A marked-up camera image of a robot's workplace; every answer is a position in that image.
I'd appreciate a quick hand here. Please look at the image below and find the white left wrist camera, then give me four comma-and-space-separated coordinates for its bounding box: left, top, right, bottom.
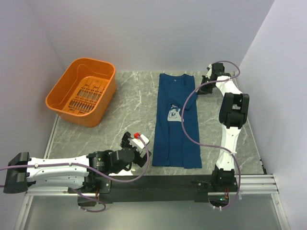
130, 133, 150, 152

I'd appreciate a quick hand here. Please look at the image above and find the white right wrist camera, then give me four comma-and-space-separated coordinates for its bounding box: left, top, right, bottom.
207, 64, 213, 76

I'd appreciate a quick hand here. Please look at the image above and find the orange plastic laundry basket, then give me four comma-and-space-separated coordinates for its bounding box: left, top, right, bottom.
45, 58, 117, 127

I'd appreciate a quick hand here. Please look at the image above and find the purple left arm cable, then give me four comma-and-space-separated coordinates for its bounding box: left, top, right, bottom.
0, 137, 153, 213

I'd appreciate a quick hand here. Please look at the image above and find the blue Mickey Mouse t-shirt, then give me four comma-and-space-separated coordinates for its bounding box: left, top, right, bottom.
152, 73, 202, 169

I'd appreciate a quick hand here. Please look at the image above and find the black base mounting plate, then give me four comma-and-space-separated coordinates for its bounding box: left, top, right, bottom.
67, 175, 240, 208

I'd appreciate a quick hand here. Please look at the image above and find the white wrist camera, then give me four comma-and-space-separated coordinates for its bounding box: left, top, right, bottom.
130, 133, 150, 152
207, 64, 213, 76

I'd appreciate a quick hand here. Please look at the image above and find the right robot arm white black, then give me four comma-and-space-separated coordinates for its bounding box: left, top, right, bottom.
197, 62, 249, 191

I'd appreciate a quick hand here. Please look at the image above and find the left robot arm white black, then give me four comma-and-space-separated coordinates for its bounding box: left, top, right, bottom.
1, 132, 151, 194

